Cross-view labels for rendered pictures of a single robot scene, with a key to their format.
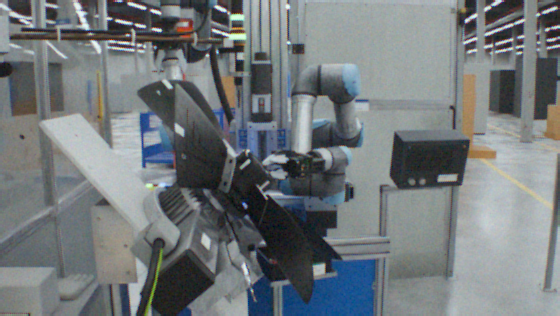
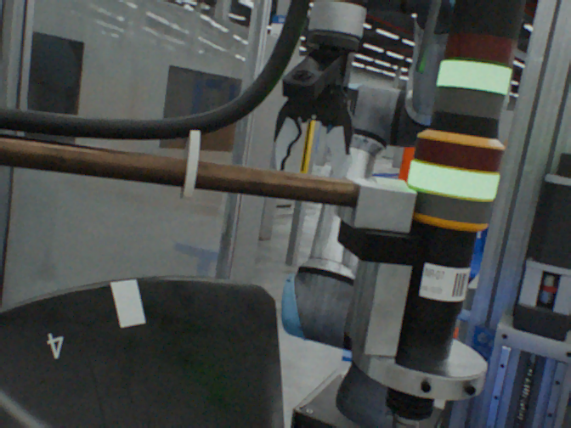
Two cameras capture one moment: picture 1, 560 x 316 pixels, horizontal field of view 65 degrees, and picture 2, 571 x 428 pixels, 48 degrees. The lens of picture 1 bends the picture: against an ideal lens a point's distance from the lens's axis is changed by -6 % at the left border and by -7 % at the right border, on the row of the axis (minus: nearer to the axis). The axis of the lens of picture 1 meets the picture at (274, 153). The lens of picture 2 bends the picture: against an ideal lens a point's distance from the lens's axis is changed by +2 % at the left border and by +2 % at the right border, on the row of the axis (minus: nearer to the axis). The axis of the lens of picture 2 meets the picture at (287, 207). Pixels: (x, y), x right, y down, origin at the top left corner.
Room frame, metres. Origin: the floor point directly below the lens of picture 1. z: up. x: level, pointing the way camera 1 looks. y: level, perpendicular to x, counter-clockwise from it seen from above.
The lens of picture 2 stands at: (0.94, 0.03, 1.58)
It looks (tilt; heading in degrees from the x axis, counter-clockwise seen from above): 9 degrees down; 24
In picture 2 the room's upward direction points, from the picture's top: 9 degrees clockwise
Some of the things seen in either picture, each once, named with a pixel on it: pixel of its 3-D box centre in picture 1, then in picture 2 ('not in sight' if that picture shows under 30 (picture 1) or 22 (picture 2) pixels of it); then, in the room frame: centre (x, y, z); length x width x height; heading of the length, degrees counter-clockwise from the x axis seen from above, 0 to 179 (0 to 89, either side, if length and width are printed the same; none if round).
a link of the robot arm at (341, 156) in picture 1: (334, 158); not in sight; (1.56, -0.20, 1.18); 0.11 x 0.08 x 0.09; 131
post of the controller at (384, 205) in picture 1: (384, 210); not in sight; (1.67, -0.41, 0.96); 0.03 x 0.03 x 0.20; 4
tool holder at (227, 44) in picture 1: (235, 58); (415, 280); (1.27, 0.10, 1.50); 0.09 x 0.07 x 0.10; 129
